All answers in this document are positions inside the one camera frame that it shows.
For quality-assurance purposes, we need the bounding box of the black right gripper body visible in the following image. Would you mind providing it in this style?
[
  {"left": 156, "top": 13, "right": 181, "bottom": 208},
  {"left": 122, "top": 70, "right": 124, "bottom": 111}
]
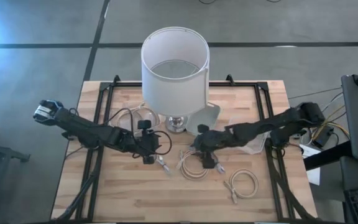
[{"left": 197, "top": 124, "right": 230, "bottom": 170}]

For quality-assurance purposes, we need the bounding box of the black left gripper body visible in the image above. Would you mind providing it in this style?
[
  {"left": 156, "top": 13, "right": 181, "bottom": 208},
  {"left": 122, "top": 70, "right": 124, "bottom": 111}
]
[{"left": 123, "top": 119, "right": 155, "bottom": 166}]

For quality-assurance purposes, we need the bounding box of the chrome table lamp white shade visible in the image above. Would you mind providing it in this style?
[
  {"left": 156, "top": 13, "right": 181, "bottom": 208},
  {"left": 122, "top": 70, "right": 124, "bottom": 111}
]
[{"left": 140, "top": 26, "right": 211, "bottom": 135}]

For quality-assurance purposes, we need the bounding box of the white paper sheet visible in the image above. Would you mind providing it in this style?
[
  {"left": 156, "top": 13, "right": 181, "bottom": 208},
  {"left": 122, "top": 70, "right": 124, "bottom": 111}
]
[{"left": 299, "top": 144, "right": 321, "bottom": 187}]

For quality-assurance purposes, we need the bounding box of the black power supply box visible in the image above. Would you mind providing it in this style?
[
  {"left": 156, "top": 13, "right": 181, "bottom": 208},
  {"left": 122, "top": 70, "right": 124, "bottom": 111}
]
[{"left": 311, "top": 125, "right": 336, "bottom": 150}]

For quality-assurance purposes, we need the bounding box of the dark floor stand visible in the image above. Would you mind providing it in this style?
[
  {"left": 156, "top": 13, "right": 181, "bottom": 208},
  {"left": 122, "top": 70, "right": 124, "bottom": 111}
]
[{"left": 0, "top": 123, "right": 31, "bottom": 164}]

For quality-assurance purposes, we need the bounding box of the black metal table frame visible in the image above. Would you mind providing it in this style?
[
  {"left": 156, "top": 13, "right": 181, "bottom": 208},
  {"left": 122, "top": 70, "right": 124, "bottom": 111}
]
[{"left": 55, "top": 74, "right": 317, "bottom": 223}]

